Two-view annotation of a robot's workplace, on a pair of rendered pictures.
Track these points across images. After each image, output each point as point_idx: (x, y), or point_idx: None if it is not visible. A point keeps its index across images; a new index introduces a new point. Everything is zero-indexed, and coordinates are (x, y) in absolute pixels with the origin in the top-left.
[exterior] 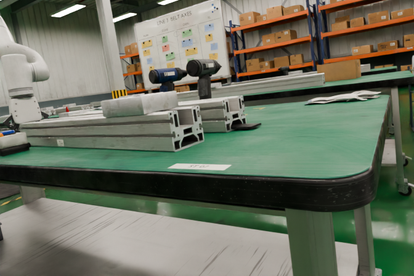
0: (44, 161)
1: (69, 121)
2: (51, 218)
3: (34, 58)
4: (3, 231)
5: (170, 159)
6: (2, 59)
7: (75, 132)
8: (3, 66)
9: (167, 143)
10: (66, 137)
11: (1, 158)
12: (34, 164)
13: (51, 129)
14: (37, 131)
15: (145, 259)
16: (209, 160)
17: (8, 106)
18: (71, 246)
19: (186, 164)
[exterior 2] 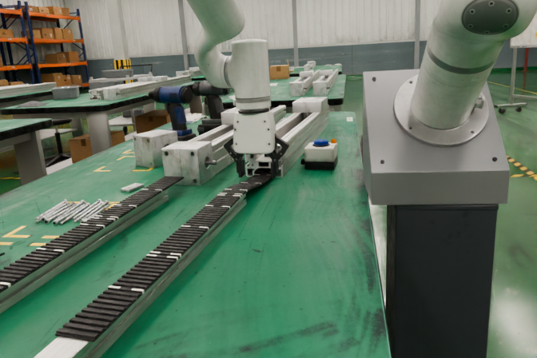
0: (350, 140)
1: (310, 121)
2: None
3: (217, 48)
4: None
5: (340, 122)
6: (267, 45)
7: (312, 129)
8: (268, 57)
9: (328, 120)
10: (308, 138)
11: (346, 158)
12: (357, 140)
13: (302, 136)
14: (295, 145)
15: None
16: (341, 119)
17: (272, 122)
18: None
19: (348, 120)
